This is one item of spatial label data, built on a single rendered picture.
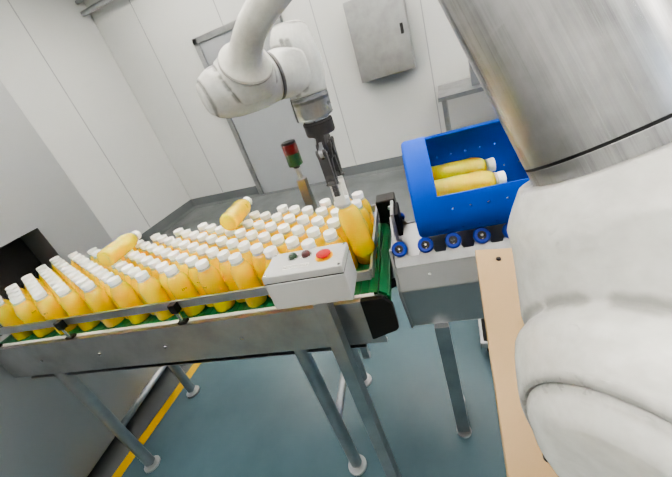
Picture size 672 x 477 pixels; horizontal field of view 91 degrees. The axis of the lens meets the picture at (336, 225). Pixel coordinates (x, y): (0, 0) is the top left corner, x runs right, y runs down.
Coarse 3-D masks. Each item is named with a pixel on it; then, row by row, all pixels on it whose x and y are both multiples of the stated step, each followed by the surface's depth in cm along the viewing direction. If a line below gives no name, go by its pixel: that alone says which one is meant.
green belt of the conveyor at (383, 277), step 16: (384, 224) 126; (384, 240) 116; (384, 256) 107; (384, 272) 100; (368, 288) 95; (384, 288) 94; (240, 304) 107; (272, 304) 102; (128, 320) 120; (144, 320) 117; (160, 320) 113; (32, 336) 132; (48, 336) 128
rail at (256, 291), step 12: (360, 276) 90; (252, 288) 98; (264, 288) 97; (180, 300) 105; (192, 300) 104; (204, 300) 103; (216, 300) 103; (228, 300) 102; (96, 312) 115; (108, 312) 113; (120, 312) 112; (132, 312) 111; (144, 312) 110; (24, 324) 124; (36, 324) 123; (48, 324) 122
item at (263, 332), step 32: (192, 320) 108; (224, 320) 103; (256, 320) 101; (288, 320) 99; (352, 320) 95; (384, 320) 93; (0, 352) 132; (32, 352) 128; (64, 352) 125; (96, 352) 122; (128, 352) 119; (160, 352) 116; (192, 352) 114; (224, 352) 111; (256, 352) 109; (288, 352) 110; (64, 384) 138; (192, 384) 200; (320, 384) 114; (96, 416) 147; (128, 416) 160; (128, 448) 158; (352, 448) 131
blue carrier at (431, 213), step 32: (480, 128) 94; (416, 160) 85; (448, 160) 105; (512, 160) 102; (416, 192) 84; (480, 192) 81; (512, 192) 79; (416, 224) 89; (448, 224) 87; (480, 224) 88
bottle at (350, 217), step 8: (344, 208) 91; (352, 208) 91; (344, 216) 91; (352, 216) 91; (360, 216) 92; (344, 224) 92; (352, 224) 91; (360, 224) 92; (344, 232) 95; (352, 232) 92; (360, 232) 92; (368, 232) 94; (352, 240) 94; (360, 240) 93; (368, 240) 94; (352, 248) 96; (360, 248) 94; (368, 248) 94; (360, 256) 96
